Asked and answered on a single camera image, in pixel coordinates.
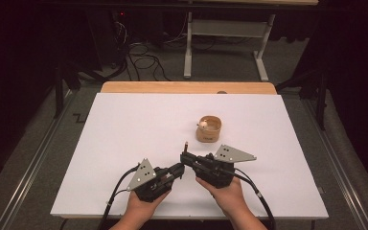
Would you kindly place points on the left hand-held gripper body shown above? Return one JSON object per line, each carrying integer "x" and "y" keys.
{"x": 143, "y": 179}

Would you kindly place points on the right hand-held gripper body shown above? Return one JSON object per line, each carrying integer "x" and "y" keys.
{"x": 231, "y": 155}

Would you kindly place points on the round wooden brush holder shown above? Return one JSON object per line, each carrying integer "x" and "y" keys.
{"x": 208, "y": 135}

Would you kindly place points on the person's left hand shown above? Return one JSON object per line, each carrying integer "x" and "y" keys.
{"x": 142, "y": 209}

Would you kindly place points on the person's right hand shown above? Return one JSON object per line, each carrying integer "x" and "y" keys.
{"x": 231, "y": 199}

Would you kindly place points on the small pale round figurine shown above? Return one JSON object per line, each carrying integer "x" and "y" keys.
{"x": 203, "y": 124}

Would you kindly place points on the white board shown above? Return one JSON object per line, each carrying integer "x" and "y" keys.
{"x": 124, "y": 121}

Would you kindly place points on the wooden table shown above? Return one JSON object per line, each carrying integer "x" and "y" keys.
{"x": 185, "y": 87}

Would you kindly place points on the black metal stand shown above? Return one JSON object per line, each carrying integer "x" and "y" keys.
{"x": 322, "y": 99}
{"x": 59, "y": 92}

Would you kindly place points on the metal floor rail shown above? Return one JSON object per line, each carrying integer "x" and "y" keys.
{"x": 35, "y": 159}
{"x": 338, "y": 166}

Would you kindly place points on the white metal desk frame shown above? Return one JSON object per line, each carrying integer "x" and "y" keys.
{"x": 226, "y": 28}

